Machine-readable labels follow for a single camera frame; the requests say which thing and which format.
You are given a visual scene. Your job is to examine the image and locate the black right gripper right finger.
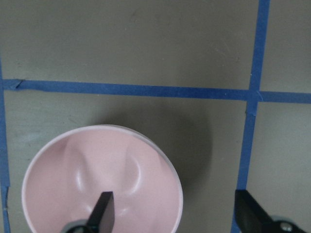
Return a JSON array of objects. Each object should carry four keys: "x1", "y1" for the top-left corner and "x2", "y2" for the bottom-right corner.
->
[{"x1": 234, "y1": 190, "x2": 277, "y2": 233}]

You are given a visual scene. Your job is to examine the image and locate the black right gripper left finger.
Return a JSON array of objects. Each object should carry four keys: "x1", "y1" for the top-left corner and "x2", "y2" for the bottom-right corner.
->
[{"x1": 85, "y1": 191, "x2": 114, "y2": 233}]

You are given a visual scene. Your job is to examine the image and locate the pink bowl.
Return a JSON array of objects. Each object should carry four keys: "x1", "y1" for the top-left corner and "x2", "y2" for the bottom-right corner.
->
[{"x1": 21, "y1": 125, "x2": 183, "y2": 233}]

